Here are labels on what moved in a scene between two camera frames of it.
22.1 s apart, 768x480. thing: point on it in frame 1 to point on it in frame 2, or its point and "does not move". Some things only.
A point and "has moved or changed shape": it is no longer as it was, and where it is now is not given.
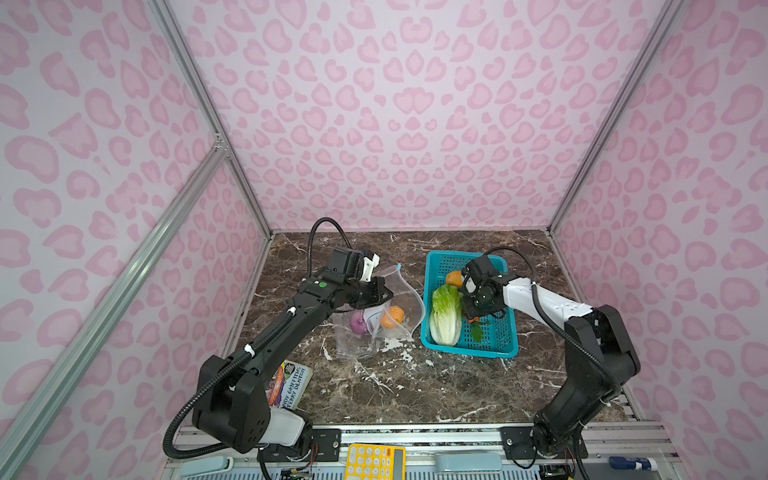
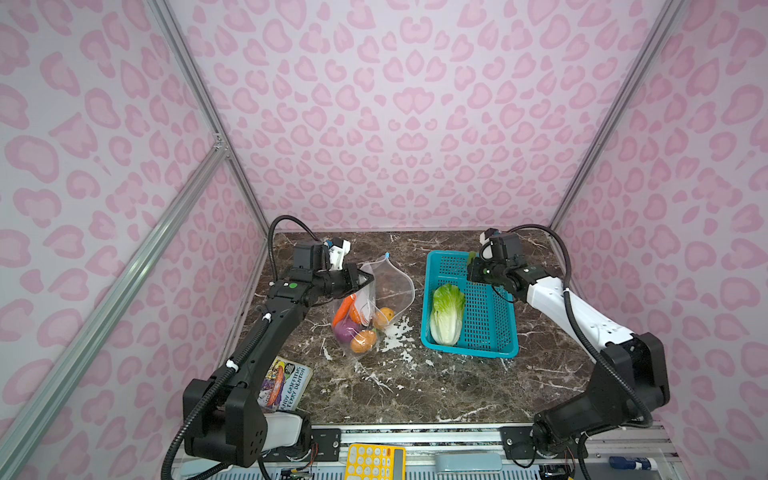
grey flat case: x=468 y=462 does not move
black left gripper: x=377 y=283 to x=350 y=271
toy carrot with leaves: x=477 y=328 has moved or changed shape
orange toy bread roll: x=455 y=278 to x=383 y=316
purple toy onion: x=357 y=322 to x=344 y=331
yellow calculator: x=374 y=462 does not move
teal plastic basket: x=500 y=338 does not move
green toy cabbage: x=446 y=315 does not move
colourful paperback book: x=288 y=385 does not move
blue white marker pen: x=633 y=463 does not move
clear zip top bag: x=360 y=332 has moved or changed shape
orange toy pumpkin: x=395 y=316 to x=354 y=313
